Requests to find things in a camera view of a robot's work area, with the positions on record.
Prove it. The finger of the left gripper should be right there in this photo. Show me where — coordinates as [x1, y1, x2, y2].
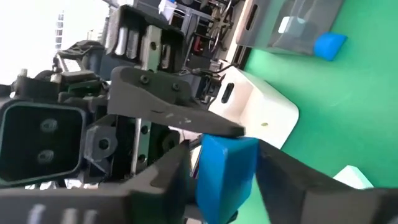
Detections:
[107, 66, 245, 138]

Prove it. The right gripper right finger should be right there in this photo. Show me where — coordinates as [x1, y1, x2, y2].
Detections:
[255, 139, 398, 224]

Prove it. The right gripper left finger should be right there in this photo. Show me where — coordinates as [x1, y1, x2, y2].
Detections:
[0, 141, 200, 224]

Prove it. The blue block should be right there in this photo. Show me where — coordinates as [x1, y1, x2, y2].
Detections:
[195, 133, 259, 224]
[313, 31, 348, 62]

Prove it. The background equipment rack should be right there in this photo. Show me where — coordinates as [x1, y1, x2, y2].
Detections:
[133, 0, 249, 68]

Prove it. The green felt table mat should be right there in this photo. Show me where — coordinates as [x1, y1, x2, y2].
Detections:
[236, 0, 398, 224]

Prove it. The frosted translucent plastic bin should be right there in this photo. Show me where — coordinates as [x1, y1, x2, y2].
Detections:
[207, 66, 300, 150]

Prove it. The dark grey plastic bin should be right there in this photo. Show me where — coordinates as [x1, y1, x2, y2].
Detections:
[235, 0, 345, 57]

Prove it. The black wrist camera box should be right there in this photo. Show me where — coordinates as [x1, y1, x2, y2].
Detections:
[0, 98, 87, 189]

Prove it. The black aluminium table frame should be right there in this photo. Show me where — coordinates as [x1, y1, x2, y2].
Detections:
[231, 43, 252, 68]

